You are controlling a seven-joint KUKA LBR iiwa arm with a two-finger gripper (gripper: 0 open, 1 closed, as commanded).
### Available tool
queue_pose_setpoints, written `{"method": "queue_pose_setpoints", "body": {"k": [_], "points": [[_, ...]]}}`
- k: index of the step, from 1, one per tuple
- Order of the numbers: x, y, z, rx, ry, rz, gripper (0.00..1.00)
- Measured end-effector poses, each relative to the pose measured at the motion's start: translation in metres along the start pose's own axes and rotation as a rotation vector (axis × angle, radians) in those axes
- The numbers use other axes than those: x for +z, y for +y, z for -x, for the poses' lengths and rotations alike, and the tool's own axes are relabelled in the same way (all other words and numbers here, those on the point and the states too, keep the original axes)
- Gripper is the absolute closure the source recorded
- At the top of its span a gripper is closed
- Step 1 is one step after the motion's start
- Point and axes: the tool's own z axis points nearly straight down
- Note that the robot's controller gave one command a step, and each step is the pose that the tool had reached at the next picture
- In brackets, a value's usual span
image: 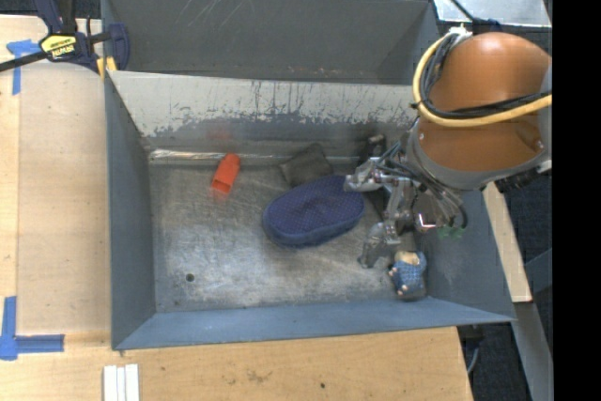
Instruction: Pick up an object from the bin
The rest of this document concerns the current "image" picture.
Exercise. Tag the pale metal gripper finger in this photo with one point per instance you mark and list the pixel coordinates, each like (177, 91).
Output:
(364, 180)
(378, 244)

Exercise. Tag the toy animal in blue sweater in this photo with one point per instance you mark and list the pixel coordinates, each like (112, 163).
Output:
(409, 274)

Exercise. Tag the dark grey bean bag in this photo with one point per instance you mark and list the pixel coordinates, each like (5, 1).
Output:
(305, 164)

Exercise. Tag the blue dotted oval cushion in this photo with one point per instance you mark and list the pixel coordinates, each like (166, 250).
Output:
(310, 211)

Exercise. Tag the grey metal bin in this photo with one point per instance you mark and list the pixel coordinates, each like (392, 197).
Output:
(244, 249)

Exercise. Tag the orange-red plastic cup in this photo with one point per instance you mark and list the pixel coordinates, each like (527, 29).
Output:
(225, 174)

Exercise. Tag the pale wood board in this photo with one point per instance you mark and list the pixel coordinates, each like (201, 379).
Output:
(61, 202)

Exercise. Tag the black cylinder on white bracket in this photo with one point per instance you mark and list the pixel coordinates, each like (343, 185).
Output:
(519, 179)

